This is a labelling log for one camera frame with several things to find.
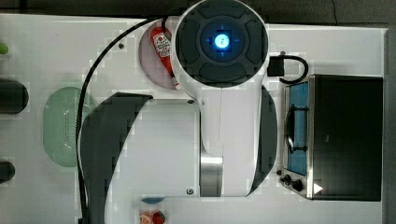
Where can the large black pot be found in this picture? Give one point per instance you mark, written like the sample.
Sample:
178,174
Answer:
14,96

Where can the small black cup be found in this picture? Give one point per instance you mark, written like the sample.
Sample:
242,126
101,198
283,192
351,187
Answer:
7,171

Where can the grey round plate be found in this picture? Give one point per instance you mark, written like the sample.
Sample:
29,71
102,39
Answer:
150,62

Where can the black toaster oven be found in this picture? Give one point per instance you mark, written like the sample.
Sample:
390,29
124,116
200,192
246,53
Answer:
333,134

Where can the red ketchup bottle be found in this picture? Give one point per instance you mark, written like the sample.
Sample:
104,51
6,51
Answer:
160,40

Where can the blue bowl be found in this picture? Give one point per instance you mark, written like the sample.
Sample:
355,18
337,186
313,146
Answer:
152,200

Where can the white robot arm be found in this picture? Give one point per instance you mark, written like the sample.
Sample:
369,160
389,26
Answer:
219,56

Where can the green toy vegetable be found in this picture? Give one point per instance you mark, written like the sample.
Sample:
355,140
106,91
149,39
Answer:
4,49

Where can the red strawberry toy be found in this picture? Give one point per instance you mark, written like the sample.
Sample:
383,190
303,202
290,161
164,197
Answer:
158,217

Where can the green oval colander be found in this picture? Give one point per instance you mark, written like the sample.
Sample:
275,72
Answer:
59,126

